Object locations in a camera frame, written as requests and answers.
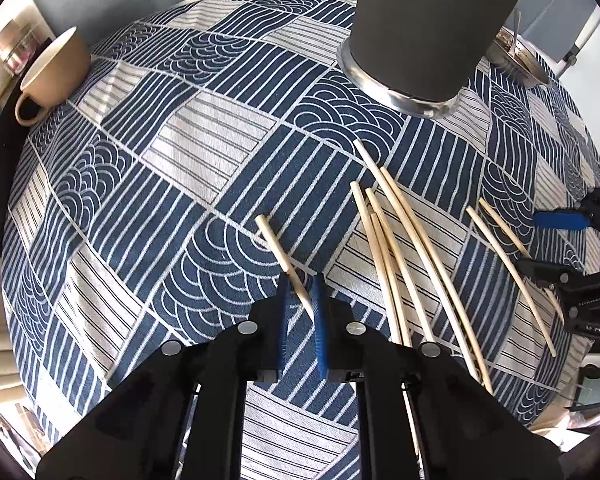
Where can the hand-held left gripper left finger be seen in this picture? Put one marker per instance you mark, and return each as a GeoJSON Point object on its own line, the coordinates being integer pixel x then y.
{"type": "Point", "coordinates": [282, 327]}

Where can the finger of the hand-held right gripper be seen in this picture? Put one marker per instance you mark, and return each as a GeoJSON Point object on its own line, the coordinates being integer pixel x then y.
{"type": "Point", "coordinates": [550, 272]}
{"type": "Point", "coordinates": [560, 220]}

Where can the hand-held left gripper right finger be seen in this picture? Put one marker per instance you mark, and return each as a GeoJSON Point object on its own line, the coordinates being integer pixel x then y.
{"type": "Point", "coordinates": [321, 330]}

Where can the light wooden chopstick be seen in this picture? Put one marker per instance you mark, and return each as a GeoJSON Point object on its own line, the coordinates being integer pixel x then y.
{"type": "Point", "coordinates": [382, 245]}
{"type": "Point", "coordinates": [500, 255]}
{"type": "Point", "coordinates": [362, 210]}
{"type": "Point", "coordinates": [380, 212]}
{"type": "Point", "coordinates": [500, 225]}
{"type": "Point", "coordinates": [387, 177]}
{"type": "Point", "coordinates": [366, 156]}
{"type": "Point", "coordinates": [280, 255]}

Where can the black cylindrical utensil holder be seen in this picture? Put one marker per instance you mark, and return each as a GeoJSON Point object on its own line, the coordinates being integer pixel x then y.
{"type": "Point", "coordinates": [430, 35]}

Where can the metal bowl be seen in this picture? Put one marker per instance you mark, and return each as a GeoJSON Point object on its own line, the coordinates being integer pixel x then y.
{"type": "Point", "coordinates": [522, 62]}

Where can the blue white patterned tablecloth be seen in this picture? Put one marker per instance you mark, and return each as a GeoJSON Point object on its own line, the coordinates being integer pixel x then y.
{"type": "Point", "coordinates": [180, 160]}

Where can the beige ceramic mug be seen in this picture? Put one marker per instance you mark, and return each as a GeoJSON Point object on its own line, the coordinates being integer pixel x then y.
{"type": "Point", "coordinates": [55, 75]}

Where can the clear plastic box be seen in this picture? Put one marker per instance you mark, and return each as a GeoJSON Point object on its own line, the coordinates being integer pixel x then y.
{"type": "Point", "coordinates": [15, 55]}

